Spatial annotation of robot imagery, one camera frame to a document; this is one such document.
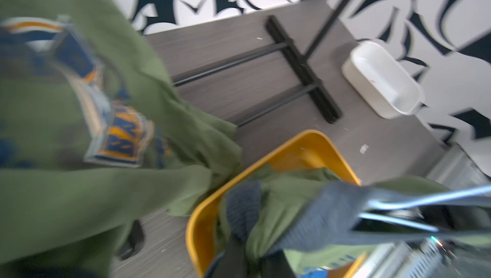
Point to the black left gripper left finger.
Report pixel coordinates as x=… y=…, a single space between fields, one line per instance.
x=230 y=263

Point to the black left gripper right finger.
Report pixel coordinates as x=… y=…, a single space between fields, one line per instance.
x=276 y=266

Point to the blue tank top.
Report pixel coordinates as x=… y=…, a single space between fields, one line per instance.
x=316 y=273

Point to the green tank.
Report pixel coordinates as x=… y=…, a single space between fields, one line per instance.
x=312 y=215
x=94 y=136

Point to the blue wire hanger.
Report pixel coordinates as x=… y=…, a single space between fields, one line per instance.
x=378 y=209

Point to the yellow plastic tray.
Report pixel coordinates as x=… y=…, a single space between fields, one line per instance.
x=309 y=149

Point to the black clothes rack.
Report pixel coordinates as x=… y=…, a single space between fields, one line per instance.
x=309 y=83

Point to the white plastic bin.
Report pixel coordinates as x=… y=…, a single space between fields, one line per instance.
x=381 y=81

